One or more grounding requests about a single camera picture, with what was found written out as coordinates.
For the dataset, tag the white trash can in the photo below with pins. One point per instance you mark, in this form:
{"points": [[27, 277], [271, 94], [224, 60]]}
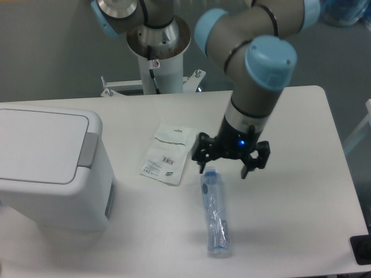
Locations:
{"points": [[54, 166]]}

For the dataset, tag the white plastic package bag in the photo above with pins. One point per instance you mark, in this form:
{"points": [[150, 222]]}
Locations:
{"points": [[166, 156]]}

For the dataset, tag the blue plastic bag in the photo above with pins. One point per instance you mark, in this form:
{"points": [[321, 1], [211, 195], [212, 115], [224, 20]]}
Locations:
{"points": [[342, 13]]}

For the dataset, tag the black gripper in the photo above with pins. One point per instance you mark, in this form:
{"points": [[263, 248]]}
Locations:
{"points": [[231, 144]]}

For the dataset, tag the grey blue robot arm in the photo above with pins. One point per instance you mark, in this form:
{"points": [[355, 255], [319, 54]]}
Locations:
{"points": [[249, 47]]}

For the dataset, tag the clear plastic water bottle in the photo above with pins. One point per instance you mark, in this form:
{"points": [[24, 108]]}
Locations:
{"points": [[212, 187]]}

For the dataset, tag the black device at table edge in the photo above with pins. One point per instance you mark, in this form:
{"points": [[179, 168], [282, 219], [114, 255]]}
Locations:
{"points": [[361, 249]]}

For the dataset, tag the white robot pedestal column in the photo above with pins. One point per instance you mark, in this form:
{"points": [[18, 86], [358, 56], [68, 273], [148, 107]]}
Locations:
{"points": [[161, 76]]}

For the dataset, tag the white pedestal base frame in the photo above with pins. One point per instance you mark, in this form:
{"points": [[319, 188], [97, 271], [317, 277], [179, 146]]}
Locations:
{"points": [[191, 84]]}

